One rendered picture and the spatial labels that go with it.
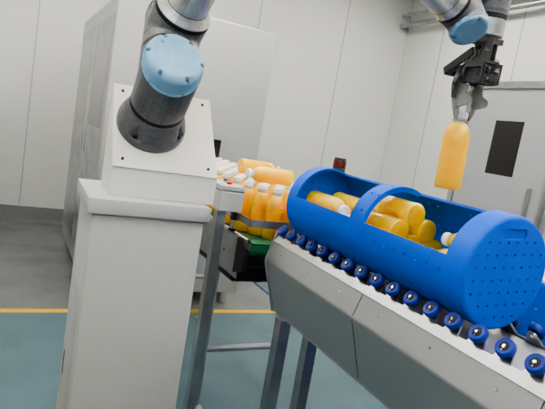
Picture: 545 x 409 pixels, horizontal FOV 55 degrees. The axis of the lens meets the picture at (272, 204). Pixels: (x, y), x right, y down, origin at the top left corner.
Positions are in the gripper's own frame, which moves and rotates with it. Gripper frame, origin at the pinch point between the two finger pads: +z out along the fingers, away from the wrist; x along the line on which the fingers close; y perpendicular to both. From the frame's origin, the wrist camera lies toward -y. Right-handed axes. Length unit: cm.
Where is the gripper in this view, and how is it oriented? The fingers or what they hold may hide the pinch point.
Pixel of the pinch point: (461, 114)
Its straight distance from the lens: 153.7
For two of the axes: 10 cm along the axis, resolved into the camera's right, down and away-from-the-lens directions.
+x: 9.0, 0.6, 4.4
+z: -1.6, 9.7, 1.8
